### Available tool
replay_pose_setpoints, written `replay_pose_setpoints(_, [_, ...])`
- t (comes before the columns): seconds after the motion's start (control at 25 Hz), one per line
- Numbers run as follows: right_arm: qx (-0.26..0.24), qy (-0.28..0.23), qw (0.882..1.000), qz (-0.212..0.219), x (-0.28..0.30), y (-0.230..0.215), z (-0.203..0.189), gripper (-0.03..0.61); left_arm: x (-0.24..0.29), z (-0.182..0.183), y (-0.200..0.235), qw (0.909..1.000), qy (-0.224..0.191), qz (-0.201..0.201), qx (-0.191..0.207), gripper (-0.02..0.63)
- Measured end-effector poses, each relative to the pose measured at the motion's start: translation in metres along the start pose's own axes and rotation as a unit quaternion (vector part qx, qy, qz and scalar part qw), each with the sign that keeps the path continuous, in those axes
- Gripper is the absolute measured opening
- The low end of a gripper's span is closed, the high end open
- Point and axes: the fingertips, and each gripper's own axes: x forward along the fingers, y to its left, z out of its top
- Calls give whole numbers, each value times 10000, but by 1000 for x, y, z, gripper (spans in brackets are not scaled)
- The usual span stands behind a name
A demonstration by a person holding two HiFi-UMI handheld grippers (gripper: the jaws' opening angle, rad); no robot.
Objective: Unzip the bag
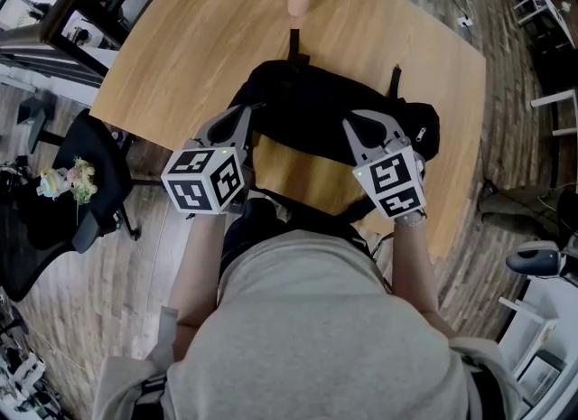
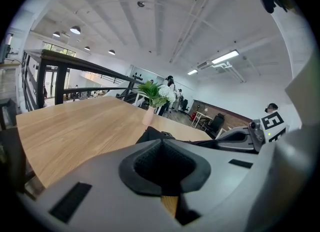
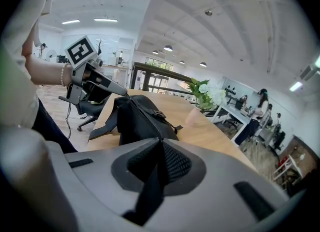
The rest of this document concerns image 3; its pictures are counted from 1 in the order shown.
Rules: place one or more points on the white standing fan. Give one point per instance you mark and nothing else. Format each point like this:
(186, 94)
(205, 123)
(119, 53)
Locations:
(52, 53)

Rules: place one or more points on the black office chair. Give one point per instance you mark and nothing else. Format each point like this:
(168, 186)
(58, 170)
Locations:
(91, 108)

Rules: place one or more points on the wooden table with white legs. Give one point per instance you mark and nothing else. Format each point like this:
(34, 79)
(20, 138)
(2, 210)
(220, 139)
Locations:
(200, 138)

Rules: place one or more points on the white flowers with green leaves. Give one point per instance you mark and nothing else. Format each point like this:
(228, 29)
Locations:
(207, 96)

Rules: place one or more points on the pink vase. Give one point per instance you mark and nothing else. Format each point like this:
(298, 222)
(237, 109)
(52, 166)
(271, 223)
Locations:
(195, 117)

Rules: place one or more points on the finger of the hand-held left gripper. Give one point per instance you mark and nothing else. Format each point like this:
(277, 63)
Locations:
(97, 93)
(113, 86)

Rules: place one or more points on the person's left forearm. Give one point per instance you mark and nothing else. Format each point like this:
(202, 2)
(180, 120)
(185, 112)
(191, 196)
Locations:
(45, 72)

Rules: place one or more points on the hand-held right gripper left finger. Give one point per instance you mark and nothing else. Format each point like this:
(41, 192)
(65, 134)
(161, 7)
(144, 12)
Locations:
(100, 176)

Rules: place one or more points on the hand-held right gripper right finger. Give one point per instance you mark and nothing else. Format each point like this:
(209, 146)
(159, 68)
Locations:
(220, 201)

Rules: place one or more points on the black duffel bag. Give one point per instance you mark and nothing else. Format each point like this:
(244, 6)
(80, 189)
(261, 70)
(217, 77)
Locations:
(140, 121)

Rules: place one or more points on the person's grey shirt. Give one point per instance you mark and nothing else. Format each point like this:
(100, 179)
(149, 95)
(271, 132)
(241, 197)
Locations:
(15, 88)

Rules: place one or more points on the white side table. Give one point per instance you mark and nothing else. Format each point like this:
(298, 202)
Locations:
(287, 168)

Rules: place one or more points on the person's black trousers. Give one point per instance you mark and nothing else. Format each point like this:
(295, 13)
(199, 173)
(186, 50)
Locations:
(50, 128)

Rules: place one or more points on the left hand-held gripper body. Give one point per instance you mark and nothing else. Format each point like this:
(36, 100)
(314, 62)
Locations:
(80, 51)

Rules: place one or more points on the black metal railing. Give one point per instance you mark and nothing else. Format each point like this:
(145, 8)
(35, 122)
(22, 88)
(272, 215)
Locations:
(160, 70)

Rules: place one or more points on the ceiling strip light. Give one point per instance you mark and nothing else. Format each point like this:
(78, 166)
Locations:
(105, 20)
(296, 86)
(70, 21)

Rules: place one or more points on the white desk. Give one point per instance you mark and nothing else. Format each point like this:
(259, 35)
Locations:
(235, 113)

